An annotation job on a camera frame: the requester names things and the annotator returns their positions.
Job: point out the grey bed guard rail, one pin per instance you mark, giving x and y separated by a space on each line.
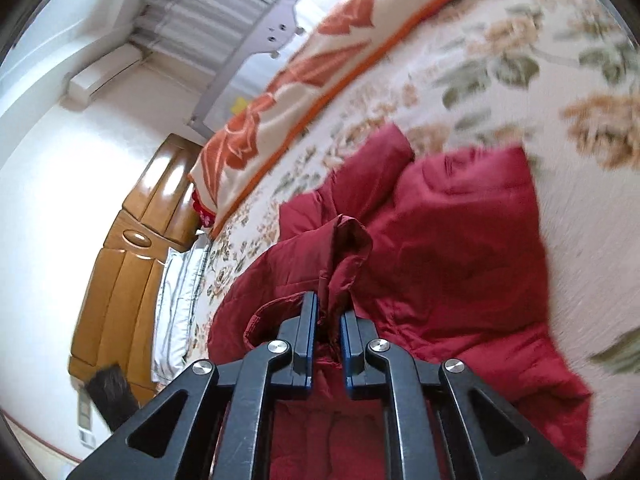
275 29

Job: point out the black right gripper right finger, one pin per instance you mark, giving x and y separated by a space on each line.
441 421

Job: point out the grey striped curtain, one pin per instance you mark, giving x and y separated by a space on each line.
199 33

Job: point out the red quilted puffer jacket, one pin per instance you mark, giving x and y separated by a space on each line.
443 254

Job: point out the white wall air conditioner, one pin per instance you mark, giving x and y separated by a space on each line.
84 86

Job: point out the orange floral folded blanket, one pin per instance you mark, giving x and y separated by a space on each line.
354 36

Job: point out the wall socket panel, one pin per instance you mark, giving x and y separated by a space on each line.
84 420

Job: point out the wooden headboard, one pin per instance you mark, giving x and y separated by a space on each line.
116 321

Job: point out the red patterned pillow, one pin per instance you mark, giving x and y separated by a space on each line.
207 217

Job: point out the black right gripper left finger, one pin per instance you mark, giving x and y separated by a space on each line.
212 421

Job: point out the grey striped pillow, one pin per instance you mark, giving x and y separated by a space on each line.
174 311

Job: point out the cream floral bed blanket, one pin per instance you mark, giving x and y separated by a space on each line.
561 78

